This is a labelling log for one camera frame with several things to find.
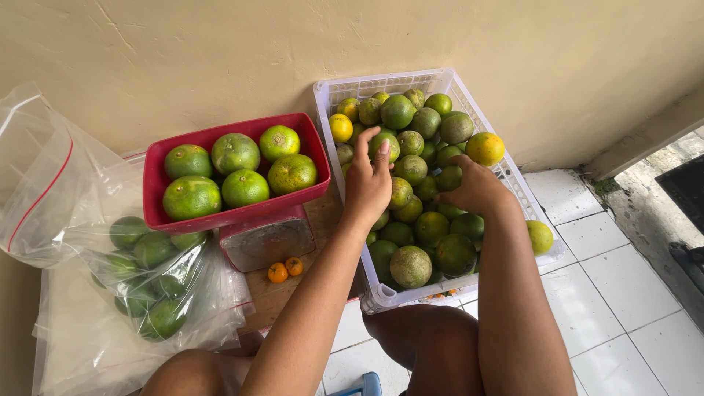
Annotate person's right hand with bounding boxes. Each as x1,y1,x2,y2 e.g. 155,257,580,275
434,155,521,219

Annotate person's left hand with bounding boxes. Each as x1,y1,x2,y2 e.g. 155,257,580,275
344,126,395,226

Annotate small greenish orange fruit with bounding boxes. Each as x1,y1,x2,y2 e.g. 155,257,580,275
369,132,401,164

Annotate pile of green yellow oranges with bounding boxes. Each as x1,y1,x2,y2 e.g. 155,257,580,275
329,89,555,290

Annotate white plastic crate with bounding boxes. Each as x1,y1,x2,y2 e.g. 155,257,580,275
313,67,566,315

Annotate red kitchen scale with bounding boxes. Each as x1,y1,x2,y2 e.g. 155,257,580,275
219,205,317,274

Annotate group of large green oranges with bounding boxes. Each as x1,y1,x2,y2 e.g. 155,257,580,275
162,125,319,222

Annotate wooden board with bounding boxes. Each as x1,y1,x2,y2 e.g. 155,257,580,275
236,181,365,336

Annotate person's right leg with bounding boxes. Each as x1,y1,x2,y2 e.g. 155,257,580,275
362,304,486,396

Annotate person's leg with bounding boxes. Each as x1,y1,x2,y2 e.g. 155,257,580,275
140,330,266,396
362,304,486,396

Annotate clear zip bag with fruit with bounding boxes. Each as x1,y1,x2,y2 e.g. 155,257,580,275
81,213,255,353

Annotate blue plastic stool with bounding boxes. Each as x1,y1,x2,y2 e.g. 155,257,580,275
327,372,383,396

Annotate red plastic scale tray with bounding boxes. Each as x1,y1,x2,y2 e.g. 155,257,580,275
142,112,332,236

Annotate bagged green oranges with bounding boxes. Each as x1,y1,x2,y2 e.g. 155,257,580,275
91,216,209,342

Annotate person's left leg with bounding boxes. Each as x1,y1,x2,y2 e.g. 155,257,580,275
140,330,266,396

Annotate empty clear zip bag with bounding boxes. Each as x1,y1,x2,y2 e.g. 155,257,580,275
0,82,148,270

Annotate stack of clear plastic bags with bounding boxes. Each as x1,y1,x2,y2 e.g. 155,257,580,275
31,263,243,396

